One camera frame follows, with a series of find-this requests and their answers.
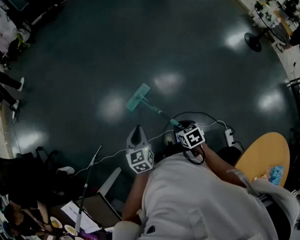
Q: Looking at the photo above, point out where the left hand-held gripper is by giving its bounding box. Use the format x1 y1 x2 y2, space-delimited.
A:
125 125 155 175

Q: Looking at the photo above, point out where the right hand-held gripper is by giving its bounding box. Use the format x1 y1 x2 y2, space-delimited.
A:
173 120 206 150

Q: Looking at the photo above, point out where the teal mop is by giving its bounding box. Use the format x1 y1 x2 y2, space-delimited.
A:
125 82 185 130

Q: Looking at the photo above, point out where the person's right forearm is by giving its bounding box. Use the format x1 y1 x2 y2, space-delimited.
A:
201 143 246 188

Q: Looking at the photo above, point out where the person's left forearm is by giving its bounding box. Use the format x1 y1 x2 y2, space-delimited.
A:
121 170 152 222

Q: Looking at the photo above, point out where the person's white shoe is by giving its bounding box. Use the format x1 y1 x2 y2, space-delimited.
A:
163 133 176 146

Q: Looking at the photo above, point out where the white power strip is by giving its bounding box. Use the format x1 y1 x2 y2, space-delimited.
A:
224 128 235 148

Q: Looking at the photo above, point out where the black round stool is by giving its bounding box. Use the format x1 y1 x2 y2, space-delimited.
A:
216 146 244 167

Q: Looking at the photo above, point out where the white flat board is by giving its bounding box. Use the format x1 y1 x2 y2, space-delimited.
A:
97 166 122 198

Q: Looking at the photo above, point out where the person's white shirt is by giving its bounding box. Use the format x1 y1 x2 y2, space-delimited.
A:
111 153 300 240

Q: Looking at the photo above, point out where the round yellow wooden table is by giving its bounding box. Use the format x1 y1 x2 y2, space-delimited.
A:
234 131 291 188

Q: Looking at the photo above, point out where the long pole with white grip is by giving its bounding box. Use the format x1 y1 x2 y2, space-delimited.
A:
74 144 103 234

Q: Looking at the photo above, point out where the dark laptop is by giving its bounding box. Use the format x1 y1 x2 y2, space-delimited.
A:
74 192 123 229

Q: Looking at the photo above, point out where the blue plastic packet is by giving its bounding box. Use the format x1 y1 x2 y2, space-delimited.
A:
267 165 285 185

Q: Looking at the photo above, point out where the white paper sheet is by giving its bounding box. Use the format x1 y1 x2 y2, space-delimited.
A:
60 200 102 234

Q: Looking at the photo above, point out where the black metal rack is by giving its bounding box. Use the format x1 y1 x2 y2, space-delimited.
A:
286 74 300 124

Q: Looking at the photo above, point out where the white bowl with yellow food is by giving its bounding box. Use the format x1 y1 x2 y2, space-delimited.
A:
49 216 64 230
63 224 79 236

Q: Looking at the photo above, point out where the black office chair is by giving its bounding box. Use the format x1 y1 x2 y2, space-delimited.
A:
0 146 60 201

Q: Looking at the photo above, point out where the black looped gripper cable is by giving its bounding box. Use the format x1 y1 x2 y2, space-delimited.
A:
183 143 206 166

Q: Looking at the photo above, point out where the long black cable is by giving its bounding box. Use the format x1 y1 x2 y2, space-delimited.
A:
164 111 245 152

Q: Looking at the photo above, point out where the long white cable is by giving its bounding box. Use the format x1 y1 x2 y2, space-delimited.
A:
71 120 230 178

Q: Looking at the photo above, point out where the round black pedestal table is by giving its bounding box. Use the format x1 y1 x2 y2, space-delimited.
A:
243 5 292 53

